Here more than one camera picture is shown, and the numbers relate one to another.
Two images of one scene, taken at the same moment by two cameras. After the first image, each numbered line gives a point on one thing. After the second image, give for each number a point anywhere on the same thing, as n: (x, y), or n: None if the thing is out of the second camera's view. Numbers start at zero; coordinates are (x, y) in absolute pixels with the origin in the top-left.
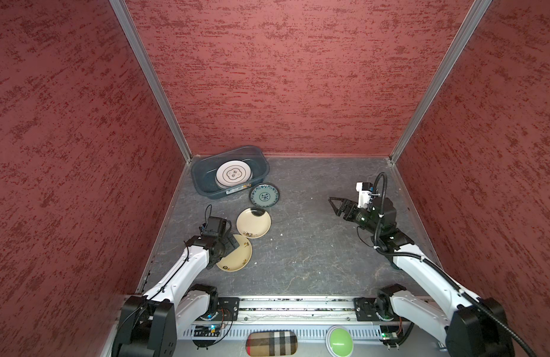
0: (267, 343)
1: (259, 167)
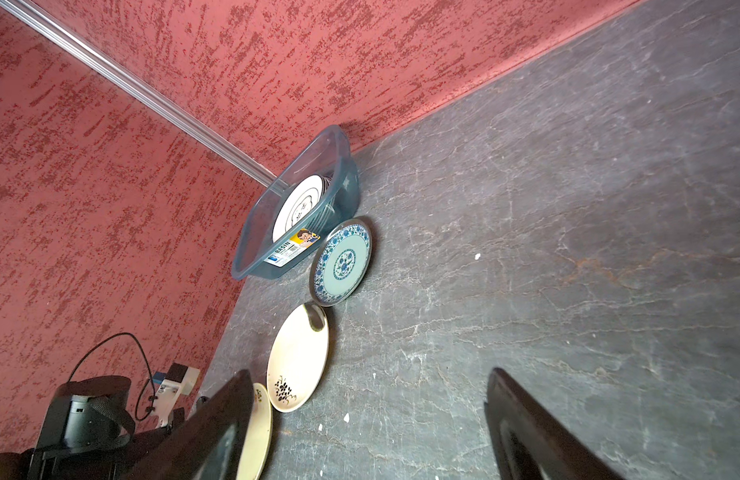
0: None
1: (329, 153)
